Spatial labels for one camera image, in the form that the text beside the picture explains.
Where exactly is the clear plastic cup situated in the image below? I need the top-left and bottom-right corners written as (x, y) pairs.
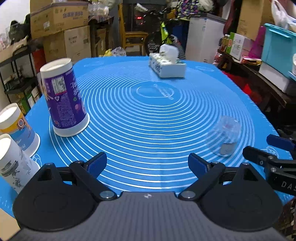
top-left (206, 115), bottom-right (241, 157)

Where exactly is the purple white paper cup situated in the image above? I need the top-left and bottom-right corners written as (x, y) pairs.
top-left (40, 58), bottom-right (90, 137)

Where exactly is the grey patterned paper cup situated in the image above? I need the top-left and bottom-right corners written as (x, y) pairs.
top-left (0, 133), bottom-right (40, 194)

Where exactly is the yellow blue paper cup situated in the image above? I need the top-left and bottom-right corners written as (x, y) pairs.
top-left (1, 103), bottom-right (41, 157)

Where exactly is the white foam box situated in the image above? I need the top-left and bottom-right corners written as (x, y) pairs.
top-left (259, 62), bottom-right (295, 96)

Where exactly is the blue silicone baking mat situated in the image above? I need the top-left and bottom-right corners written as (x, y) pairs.
top-left (0, 56), bottom-right (295, 212)

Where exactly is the pink plastic basket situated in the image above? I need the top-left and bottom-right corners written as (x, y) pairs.
top-left (248, 26), bottom-right (266, 59)

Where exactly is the teal plastic storage bin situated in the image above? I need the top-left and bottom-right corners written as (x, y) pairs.
top-left (261, 23), bottom-right (296, 77)

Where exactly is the green white product box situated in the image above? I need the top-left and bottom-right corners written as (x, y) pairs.
top-left (226, 32), bottom-right (253, 62)

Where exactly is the white tissue pack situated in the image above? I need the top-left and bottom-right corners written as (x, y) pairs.
top-left (149, 44), bottom-right (187, 78)

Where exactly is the black metal shelf rack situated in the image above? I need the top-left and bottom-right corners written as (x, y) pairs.
top-left (1, 45), bottom-right (46, 115)

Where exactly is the lower cardboard box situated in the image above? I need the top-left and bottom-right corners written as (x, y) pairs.
top-left (43, 26), bottom-right (91, 63)

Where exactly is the tall cardboard box right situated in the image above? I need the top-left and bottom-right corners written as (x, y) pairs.
top-left (236, 0), bottom-right (274, 40)

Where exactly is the white chest freezer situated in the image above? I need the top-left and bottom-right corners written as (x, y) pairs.
top-left (185, 14), bottom-right (226, 64)

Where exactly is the wooden chair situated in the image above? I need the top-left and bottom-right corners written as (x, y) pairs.
top-left (118, 3), bottom-right (148, 56)

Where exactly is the black bicycle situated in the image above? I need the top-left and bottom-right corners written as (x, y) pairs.
top-left (135, 3), bottom-right (186, 60)

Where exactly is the dark wooden side table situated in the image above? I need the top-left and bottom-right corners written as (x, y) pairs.
top-left (88, 16), bottom-right (114, 57)

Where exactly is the upper cardboard box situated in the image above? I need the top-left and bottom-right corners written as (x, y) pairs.
top-left (30, 0), bottom-right (89, 39)

